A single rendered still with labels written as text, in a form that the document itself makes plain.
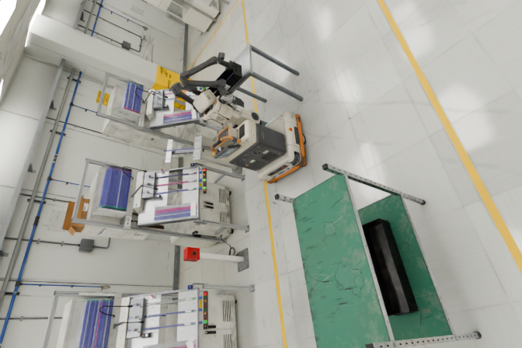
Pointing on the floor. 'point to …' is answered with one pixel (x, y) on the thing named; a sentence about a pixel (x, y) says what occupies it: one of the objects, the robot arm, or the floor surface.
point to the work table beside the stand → (259, 74)
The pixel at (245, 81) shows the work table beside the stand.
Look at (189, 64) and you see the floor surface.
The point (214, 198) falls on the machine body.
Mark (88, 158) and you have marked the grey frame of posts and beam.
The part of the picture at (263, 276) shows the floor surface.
